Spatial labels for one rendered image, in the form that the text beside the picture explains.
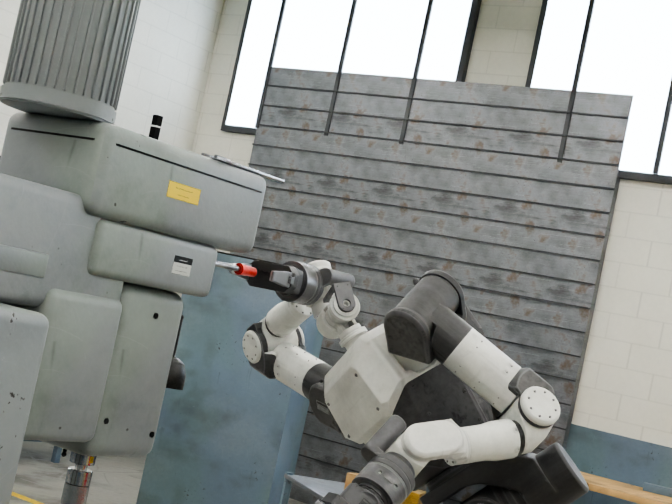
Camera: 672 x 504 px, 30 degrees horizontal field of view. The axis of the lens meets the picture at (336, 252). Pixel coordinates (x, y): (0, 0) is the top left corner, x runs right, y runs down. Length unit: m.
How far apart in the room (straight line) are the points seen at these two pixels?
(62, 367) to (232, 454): 6.34
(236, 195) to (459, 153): 8.27
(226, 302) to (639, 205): 3.41
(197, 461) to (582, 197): 3.72
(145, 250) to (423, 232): 8.44
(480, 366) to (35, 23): 1.00
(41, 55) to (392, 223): 8.78
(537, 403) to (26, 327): 0.93
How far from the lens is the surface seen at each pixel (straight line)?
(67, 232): 2.14
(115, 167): 2.17
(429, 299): 2.36
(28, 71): 2.17
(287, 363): 2.85
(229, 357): 8.47
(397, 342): 2.37
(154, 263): 2.28
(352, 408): 2.52
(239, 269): 2.50
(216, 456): 8.51
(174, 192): 2.28
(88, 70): 2.16
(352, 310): 2.53
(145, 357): 2.34
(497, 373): 2.34
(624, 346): 9.88
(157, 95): 11.97
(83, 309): 2.18
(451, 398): 2.47
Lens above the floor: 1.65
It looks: 3 degrees up
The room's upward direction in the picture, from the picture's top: 12 degrees clockwise
